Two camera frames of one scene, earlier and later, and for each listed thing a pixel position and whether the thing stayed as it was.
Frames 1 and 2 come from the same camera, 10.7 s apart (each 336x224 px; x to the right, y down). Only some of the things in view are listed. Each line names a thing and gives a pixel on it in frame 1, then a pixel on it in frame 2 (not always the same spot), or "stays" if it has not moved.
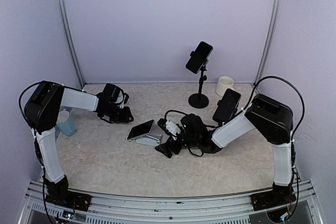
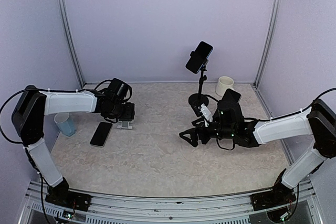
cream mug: x=224 y=83 stays
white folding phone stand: x=149 y=139 → x=125 y=124
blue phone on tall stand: x=201 y=53 stays
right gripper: x=164 y=147 → x=200 y=128
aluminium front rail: x=237 y=209 stays
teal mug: x=65 y=123 stays
